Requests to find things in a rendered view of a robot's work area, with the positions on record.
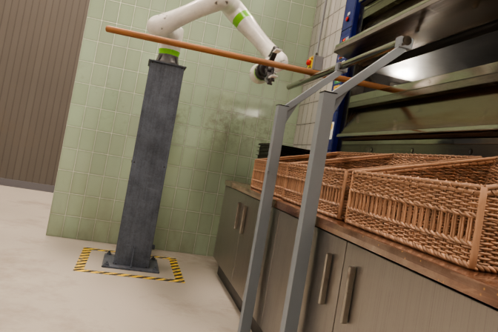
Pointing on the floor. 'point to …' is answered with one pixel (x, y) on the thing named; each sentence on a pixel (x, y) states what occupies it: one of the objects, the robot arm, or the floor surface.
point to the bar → (296, 280)
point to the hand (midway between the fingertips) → (276, 63)
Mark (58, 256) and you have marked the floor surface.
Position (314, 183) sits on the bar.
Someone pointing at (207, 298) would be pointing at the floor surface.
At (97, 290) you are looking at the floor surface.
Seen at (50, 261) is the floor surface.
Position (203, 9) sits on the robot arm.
